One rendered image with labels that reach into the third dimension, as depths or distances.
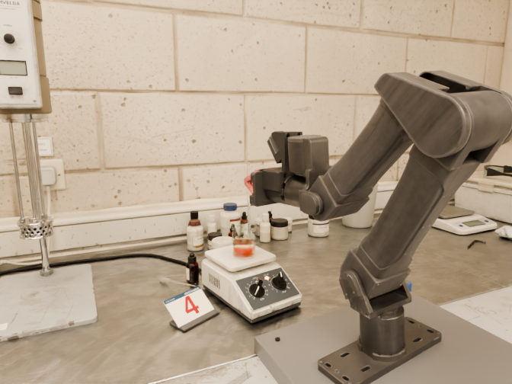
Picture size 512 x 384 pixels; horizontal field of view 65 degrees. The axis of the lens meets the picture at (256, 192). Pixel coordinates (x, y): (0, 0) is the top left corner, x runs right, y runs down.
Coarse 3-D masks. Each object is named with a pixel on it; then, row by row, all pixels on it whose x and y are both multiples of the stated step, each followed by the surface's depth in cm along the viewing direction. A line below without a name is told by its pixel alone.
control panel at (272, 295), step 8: (264, 272) 83; (272, 272) 84; (240, 280) 79; (248, 280) 80; (256, 280) 81; (264, 280) 81; (288, 280) 83; (240, 288) 78; (248, 288) 79; (264, 288) 80; (272, 288) 80; (288, 288) 82; (248, 296) 77; (264, 296) 78; (272, 296) 79; (280, 296) 79; (288, 296) 80; (256, 304) 76; (264, 304) 77
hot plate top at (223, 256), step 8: (216, 248) 91; (224, 248) 91; (256, 248) 91; (208, 256) 87; (216, 256) 86; (224, 256) 86; (232, 256) 86; (256, 256) 86; (264, 256) 86; (272, 256) 86; (224, 264) 82; (232, 264) 81; (240, 264) 81; (248, 264) 82; (256, 264) 83
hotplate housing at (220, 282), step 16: (208, 272) 87; (224, 272) 82; (240, 272) 82; (256, 272) 83; (208, 288) 89; (224, 288) 82; (240, 304) 77; (272, 304) 78; (288, 304) 80; (256, 320) 76
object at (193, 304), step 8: (184, 296) 79; (192, 296) 80; (200, 296) 81; (168, 304) 76; (176, 304) 77; (184, 304) 78; (192, 304) 79; (200, 304) 80; (208, 304) 80; (176, 312) 76; (184, 312) 76; (192, 312) 77; (184, 320) 75
